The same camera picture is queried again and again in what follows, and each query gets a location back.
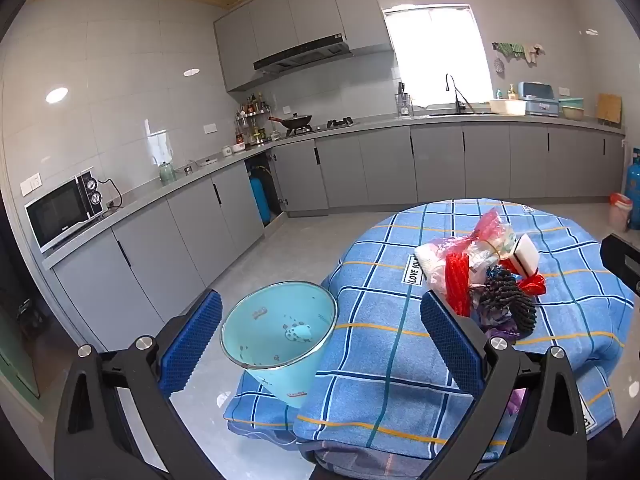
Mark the white wall socket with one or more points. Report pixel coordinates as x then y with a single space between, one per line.
209 128

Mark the black faucet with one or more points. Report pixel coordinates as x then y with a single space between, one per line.
457 102

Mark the blue gas cylinder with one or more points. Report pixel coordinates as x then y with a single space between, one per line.
635 190

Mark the soap bottle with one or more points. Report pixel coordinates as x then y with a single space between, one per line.
512 93

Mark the blue storage box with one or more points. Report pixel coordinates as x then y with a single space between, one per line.
539 100

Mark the pink plastic bag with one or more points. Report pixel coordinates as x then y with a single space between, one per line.
487 222

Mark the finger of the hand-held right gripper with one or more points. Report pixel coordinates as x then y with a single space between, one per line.
622 265

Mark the purple wrapper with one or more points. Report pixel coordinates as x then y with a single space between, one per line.
495 325

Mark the black wok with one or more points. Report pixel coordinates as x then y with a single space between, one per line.
297 121

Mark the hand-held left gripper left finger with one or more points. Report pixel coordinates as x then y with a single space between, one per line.
192 345

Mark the green kettle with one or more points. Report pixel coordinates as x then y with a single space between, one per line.
167 174

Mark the white basin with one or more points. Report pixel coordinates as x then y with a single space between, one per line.
507 107

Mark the clear crumpled plastic wrap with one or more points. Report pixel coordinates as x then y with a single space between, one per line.
437 285

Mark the hanging beige cloth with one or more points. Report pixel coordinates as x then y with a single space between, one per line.
532 54

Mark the white bowl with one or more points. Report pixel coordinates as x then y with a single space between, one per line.
238 147

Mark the hanging green cloth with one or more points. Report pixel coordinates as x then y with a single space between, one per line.
510 50

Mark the bright window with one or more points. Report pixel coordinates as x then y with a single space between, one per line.
435 55

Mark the spice rack with bottles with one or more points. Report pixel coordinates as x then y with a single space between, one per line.
252 120

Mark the blue plaid tablecloth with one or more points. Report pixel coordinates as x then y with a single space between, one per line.
380 320

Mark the stacked green basins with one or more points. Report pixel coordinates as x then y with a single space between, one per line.
571 109

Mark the grey kitchen counter cabinets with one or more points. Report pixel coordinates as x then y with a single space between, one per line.
450 165

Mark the white foam net sleeve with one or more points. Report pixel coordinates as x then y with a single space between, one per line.
430 257

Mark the small steel pot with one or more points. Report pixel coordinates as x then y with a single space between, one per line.
188 170

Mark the gas stove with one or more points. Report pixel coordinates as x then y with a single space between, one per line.
340 123

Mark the red plastic bag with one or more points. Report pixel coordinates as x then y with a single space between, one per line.
531 284

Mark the black range hood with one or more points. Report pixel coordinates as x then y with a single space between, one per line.
300 55

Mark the white wall switch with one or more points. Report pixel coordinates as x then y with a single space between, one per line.
31 184

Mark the wooden cutting board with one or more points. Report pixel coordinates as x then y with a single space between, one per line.
609 109

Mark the knife rack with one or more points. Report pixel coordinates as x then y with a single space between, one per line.
404 102

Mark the blue water tank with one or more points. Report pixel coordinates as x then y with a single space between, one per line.
261 200

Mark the black and white microwave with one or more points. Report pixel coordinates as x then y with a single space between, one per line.
60 215

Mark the grey upper cabinets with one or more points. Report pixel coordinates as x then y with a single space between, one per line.
280 15

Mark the white sponge block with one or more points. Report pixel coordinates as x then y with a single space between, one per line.
525 255

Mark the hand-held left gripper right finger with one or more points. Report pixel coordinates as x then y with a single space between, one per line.
452 345

